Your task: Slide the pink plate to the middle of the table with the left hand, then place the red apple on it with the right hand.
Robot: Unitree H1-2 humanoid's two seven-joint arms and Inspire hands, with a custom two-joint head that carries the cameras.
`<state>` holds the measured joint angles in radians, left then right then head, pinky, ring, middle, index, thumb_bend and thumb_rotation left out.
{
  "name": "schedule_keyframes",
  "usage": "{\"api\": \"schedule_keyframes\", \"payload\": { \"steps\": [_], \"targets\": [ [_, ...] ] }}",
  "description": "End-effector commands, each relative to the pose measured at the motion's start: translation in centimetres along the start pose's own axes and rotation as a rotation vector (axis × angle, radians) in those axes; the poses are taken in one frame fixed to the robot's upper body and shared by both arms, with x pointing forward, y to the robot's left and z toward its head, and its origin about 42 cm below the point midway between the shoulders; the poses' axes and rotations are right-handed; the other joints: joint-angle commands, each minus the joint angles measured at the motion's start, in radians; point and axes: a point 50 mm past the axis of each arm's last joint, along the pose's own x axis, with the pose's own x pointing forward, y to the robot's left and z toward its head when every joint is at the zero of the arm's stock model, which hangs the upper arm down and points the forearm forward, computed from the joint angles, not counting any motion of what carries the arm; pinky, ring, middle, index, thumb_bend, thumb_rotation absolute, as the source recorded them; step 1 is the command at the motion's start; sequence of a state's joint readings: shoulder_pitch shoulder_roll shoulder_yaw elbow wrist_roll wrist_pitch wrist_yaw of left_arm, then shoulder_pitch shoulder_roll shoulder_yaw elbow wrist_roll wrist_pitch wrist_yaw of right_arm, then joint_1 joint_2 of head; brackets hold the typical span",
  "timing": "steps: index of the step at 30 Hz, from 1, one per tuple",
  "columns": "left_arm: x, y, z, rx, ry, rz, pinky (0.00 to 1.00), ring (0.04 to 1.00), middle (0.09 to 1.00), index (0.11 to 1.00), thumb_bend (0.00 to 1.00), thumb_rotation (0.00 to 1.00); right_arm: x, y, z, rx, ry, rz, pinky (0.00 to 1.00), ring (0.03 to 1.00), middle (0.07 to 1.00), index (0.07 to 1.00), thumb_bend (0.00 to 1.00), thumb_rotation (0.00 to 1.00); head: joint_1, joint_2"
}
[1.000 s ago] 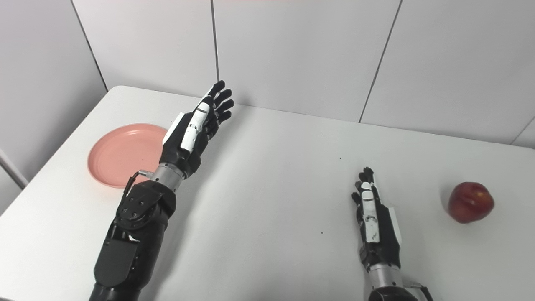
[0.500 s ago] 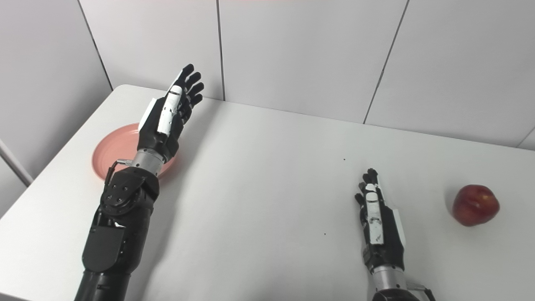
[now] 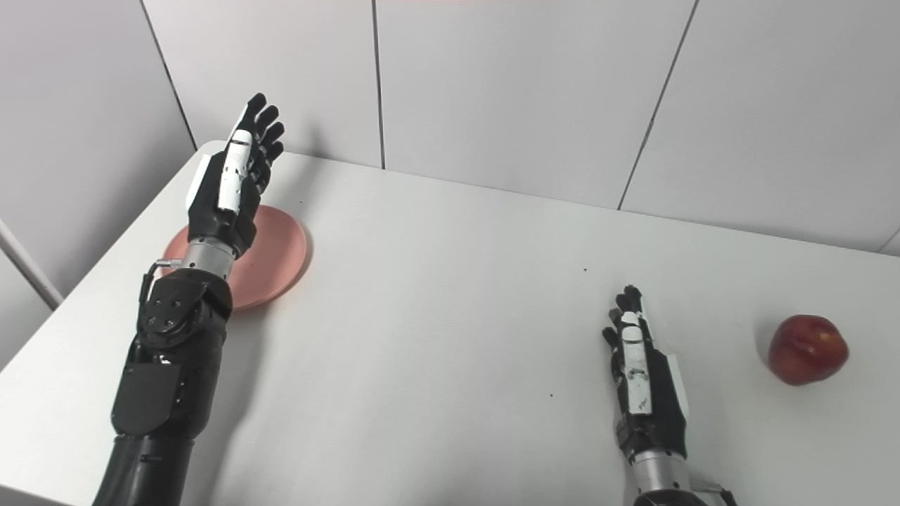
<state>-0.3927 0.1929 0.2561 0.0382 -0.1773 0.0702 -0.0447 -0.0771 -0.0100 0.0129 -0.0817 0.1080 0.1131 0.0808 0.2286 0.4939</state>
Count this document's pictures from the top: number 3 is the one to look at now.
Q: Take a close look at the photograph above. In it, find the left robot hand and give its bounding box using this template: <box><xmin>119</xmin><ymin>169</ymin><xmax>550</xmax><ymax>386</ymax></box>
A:
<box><xmin>186</xmin><ymin>93</ymin><xmax>285</xmax><ymax>258</ymax></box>

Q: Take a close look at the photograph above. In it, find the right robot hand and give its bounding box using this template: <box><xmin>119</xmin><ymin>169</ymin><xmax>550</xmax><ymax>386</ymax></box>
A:
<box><xmin>602</xmin><ymin>285</ymin><xmax>688</xmax><ymax>461</ymax></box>

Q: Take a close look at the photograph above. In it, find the pink round plate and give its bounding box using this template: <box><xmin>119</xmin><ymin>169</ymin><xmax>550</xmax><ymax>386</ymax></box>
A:
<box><xmin>162</xmin><ymin>205</ymin><xmax>309</xmax><ymax>311</ymax></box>

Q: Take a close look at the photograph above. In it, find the red apple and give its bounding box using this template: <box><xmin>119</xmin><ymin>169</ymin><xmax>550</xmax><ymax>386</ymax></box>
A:
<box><xmin>768</xmin><ymin>315</ymin><xmax>849</xmax><ymax>386</ymax></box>

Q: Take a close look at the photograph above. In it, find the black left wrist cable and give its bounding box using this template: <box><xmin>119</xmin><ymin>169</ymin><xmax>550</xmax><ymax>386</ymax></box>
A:
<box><xmin>139</xmin><ymin>259</ymin><xmax>184</xmax><ymax>310</ymax></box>

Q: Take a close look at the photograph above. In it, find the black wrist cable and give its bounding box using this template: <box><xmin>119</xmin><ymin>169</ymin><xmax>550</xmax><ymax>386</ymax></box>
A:
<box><xmin>690</xmin><ymin>479</ymin><xmax>739</xmax><ymax>506</ymax></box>
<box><xmin>139</xmin><ymin>259</ymin><xmax>184</xmax><ymax>310</ymax></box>

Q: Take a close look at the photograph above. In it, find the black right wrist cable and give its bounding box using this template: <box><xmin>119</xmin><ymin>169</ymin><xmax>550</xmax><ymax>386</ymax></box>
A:
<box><xmin>690</xmin><ymin>479</ymin><xmax>739</xmax><ymax>506</ymax></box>

